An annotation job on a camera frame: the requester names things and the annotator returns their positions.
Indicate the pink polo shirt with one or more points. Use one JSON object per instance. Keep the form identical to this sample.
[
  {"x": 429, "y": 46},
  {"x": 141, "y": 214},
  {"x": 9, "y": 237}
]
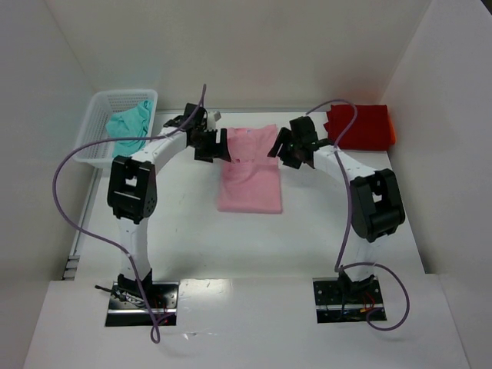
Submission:
[{"x": 251, "y": 180}]

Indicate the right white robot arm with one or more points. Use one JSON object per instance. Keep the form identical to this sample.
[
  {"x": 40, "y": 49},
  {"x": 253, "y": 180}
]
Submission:
[{"x": 375, "y": 208}]

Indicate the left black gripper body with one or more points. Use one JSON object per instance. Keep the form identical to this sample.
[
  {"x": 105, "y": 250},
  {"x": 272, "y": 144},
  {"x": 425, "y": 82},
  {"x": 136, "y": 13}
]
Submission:
[{"x": 214, "y": 145}]

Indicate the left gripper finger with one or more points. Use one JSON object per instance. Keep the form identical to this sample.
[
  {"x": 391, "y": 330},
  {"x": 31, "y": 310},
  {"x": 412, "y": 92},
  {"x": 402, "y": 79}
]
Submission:
[
  {"x": 205, "y": 153},
  {"x": 222, "y": 150}
]

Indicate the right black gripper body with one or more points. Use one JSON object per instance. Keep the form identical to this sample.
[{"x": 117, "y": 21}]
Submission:
[{"x": 287, "y": 148}]

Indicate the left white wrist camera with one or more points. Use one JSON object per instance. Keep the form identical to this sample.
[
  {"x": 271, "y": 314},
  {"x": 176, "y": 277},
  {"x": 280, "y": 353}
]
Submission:
[{"x": 213, "y": 118}]

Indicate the red folded t shirt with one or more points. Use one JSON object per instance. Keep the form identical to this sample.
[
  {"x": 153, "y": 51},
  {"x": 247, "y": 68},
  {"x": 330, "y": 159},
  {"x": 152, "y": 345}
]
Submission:
[{"x": 371, "y": 131}]

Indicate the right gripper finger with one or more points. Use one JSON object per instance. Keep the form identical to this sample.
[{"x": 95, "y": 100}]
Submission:
[
  {"x": 281, "y": 142},
  {"x": 291, "y": 159}
]

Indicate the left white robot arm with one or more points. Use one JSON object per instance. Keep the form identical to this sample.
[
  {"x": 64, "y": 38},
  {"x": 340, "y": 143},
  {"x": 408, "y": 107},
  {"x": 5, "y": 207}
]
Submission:
[{"x": 133, "y": 193}]

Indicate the teal t shirt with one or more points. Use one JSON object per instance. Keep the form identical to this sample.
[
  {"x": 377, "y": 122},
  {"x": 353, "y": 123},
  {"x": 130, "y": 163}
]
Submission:
[{"x": 131, "y": 123}]

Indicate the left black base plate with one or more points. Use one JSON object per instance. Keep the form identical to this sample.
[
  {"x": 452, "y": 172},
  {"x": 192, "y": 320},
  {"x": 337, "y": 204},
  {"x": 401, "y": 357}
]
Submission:
[{"x": 128, "y": 310}]

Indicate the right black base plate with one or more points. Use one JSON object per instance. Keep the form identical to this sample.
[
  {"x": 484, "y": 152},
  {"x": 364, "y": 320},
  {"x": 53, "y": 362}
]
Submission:
[{"x": 333, "y": 305}]

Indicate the white plastic basket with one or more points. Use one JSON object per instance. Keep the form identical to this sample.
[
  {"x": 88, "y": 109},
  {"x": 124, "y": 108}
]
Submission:
[{"x": 102, "y": 106}]

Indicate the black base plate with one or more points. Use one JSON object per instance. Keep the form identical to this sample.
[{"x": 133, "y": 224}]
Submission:
[
  {"x": 333, "y": 305},
  {"x": 128, "y": 310}
]

